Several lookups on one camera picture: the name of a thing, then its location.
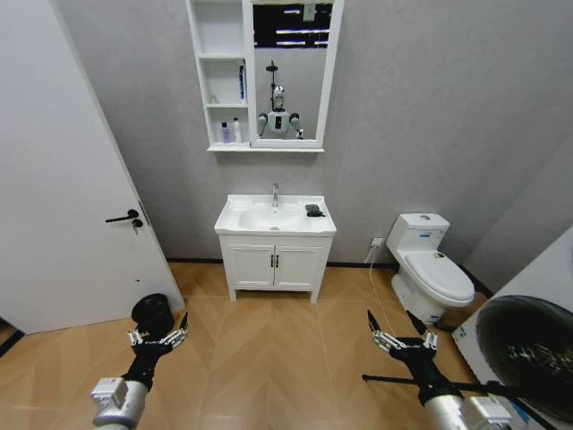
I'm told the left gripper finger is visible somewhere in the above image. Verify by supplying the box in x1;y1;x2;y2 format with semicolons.
126;315;145;346
161;311;190;348

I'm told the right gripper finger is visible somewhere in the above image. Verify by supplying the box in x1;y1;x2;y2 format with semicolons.
366;309;402;353
406;311;439;350

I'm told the white vanity cabinet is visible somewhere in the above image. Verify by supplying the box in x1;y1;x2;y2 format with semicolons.
218;233;334;303

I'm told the white washbasin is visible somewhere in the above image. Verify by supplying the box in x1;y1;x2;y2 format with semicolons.
213;193;338;237

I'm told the cabinet mirror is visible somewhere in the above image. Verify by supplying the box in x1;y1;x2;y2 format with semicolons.
252;0;336;142

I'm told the black trash bin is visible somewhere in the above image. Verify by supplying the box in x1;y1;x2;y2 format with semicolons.
130;292;176;333

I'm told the white toilet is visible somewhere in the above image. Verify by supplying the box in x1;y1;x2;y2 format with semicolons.
385;212;476;325

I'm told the dark round washer door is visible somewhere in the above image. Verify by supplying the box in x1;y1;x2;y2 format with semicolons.
475;294;573;423

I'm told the white washing machine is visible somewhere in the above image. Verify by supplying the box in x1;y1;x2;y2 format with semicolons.
450;222;573;430

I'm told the white door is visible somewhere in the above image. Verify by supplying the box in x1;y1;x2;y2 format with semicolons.
0;0;187;336

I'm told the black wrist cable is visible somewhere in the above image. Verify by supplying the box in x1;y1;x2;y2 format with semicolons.
361;374;545;405

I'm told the thin white cord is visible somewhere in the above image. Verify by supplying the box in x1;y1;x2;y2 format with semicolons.
366;245;400;336

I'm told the white wall cabinet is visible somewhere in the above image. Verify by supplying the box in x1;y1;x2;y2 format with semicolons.
184;0;346;154

